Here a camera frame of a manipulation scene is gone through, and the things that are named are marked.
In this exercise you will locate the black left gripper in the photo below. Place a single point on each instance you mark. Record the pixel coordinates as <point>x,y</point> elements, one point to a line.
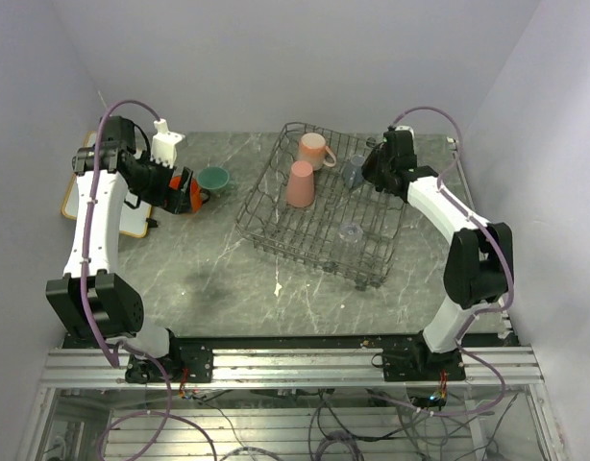
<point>177,202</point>

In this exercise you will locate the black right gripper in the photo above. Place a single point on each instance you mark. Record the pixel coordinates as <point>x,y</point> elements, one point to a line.
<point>379,180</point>

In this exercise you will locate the orange mug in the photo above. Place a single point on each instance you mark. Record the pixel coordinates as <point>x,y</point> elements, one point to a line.
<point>195,197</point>

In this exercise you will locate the blue grey plastic cup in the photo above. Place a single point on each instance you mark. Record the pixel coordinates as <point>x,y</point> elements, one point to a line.
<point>352,172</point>

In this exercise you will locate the green mug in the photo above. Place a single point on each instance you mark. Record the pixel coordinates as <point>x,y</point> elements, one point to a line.
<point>216,180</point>

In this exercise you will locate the pink mug with handle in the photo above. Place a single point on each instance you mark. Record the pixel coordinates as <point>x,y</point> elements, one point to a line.
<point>314,149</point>

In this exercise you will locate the pink tumbler cup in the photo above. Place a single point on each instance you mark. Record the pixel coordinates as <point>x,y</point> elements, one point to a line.
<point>300,185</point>

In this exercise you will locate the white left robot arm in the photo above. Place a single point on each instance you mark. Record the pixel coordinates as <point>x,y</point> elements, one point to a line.
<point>92,301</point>

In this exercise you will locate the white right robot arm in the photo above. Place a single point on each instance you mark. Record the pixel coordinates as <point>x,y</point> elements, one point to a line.
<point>479,268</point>

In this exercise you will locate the black whiteboard clip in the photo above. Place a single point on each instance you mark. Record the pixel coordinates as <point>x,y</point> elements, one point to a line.
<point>152,223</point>

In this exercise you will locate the clear glass cup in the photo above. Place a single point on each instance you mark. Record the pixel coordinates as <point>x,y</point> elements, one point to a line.
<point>350,233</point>

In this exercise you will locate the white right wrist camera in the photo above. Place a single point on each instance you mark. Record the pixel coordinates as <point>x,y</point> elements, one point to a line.
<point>405,129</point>

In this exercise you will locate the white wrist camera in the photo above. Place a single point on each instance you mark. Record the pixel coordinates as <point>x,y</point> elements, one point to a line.
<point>164,147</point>
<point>405,129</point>

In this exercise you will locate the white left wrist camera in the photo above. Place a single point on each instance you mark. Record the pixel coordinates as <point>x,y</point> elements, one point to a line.
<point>164,147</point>

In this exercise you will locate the grey wire dish rack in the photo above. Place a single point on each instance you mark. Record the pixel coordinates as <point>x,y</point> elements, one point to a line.
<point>309,235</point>

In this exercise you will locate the aluminium mounting rail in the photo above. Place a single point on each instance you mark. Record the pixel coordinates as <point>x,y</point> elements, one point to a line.
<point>255,369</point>

